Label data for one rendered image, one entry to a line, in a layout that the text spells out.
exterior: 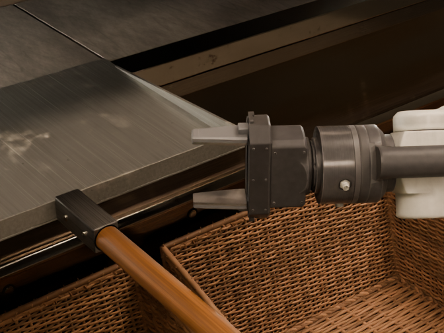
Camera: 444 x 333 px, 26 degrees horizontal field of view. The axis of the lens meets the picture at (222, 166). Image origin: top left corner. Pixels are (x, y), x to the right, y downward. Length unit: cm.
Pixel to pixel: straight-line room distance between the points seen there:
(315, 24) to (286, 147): 73
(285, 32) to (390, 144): 66
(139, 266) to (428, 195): 32
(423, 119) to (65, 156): 48
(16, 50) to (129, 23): 21
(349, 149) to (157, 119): 40
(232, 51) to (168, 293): 72
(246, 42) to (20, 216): 65
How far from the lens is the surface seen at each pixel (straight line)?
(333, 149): 105
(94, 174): 125
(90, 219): 110
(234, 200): 109
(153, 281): 101
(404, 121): 108
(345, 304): 198
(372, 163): 105
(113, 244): 107
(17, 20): 175
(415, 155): 104
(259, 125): 104
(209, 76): 162
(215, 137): 104
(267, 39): 168
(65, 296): 160
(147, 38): 164
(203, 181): 167
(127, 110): 140
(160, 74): 156
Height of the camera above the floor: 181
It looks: 30 degrees down
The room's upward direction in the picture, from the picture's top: straight up
